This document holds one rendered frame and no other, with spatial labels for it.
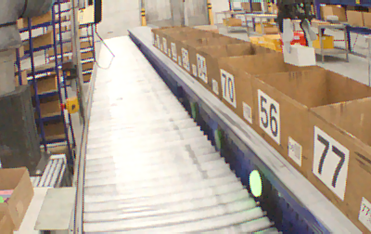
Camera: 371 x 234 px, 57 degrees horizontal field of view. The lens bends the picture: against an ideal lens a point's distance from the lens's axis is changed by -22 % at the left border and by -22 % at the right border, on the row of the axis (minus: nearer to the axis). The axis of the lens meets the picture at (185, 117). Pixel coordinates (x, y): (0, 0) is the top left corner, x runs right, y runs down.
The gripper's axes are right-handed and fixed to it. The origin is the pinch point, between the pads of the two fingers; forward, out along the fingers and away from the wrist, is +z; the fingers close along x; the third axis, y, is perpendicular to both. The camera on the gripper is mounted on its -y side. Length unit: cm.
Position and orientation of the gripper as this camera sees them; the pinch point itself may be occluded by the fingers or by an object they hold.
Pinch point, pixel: (298, 47)
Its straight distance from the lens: 105.7
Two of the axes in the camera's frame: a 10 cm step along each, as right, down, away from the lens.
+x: 9.8, -1.5, 1.5
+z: 1.1, 9.5, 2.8
